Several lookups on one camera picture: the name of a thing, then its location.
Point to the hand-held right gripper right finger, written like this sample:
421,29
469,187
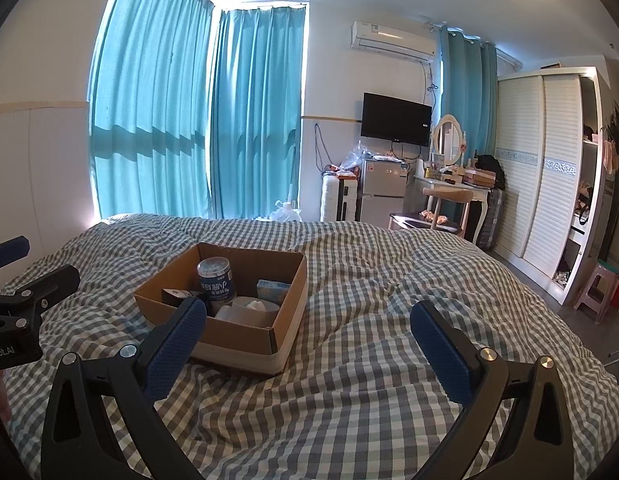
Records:
442,355

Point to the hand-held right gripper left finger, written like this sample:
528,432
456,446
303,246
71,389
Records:
172,355

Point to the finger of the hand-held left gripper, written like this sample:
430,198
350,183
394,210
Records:
49,285
9,252

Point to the small printed carton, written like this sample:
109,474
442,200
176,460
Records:
177,296

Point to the cardboard box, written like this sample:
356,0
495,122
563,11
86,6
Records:
239,345

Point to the white cup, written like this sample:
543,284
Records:
249,317

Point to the blue tissue packet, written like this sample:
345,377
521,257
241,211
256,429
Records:
273,290

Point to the checked blanket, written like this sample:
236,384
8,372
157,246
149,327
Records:
364,285

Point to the dark suitcase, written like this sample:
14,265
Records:
491,220

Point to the wooden chair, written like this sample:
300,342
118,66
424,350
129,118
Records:
447,195

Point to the pink plastic stool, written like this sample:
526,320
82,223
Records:
597,285

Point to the white vanity desk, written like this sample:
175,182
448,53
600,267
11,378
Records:
439,182

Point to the small silver fridge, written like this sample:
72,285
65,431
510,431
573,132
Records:
382,187

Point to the pink box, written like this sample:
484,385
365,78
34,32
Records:
478,177

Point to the clear plastic bag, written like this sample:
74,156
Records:
284,212
354,157

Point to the white suitcase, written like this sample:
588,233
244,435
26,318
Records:
339,200

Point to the black bag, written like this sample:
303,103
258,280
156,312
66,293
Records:
489,170

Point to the teal curtain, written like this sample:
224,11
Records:
149,110
464,85
259,110

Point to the oval vanity mirror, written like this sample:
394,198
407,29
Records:
447,137

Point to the white louvred wardrobe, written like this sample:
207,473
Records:
539,160

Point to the hanging pink clothes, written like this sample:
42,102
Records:
612,152

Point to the white air conditioner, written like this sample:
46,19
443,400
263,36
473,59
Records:
392,40

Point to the black wall television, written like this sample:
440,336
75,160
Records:
395,119

